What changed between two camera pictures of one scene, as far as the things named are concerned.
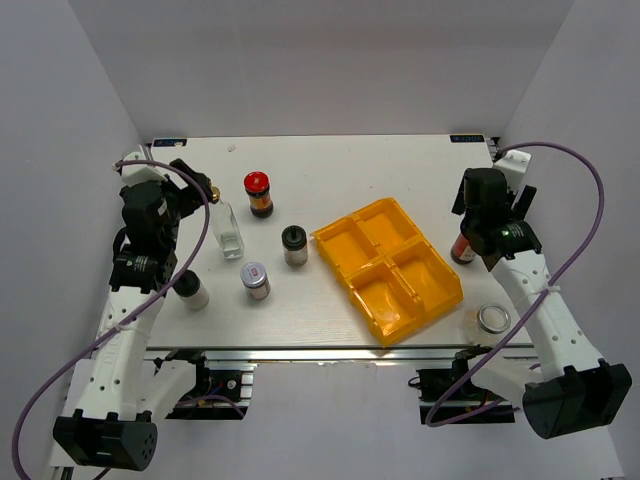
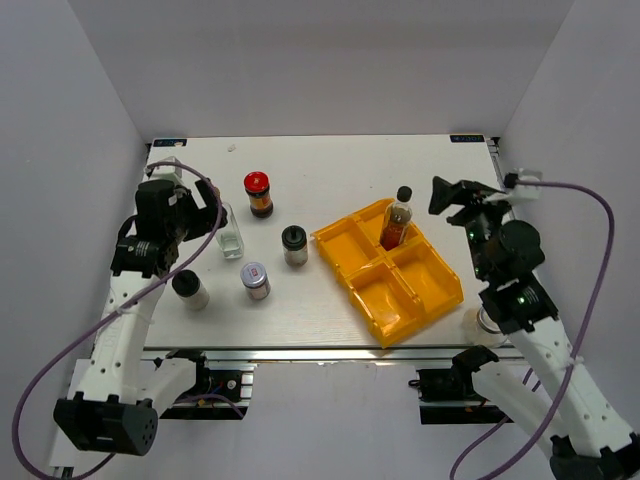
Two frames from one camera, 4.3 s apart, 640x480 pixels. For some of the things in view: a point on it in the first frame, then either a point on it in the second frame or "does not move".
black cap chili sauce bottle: x=461 y=250 -> x=397 y=219
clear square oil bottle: x=226 y=227 does not move
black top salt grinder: x=192 y=292 does not move
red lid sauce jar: x=256 y=184 does not move
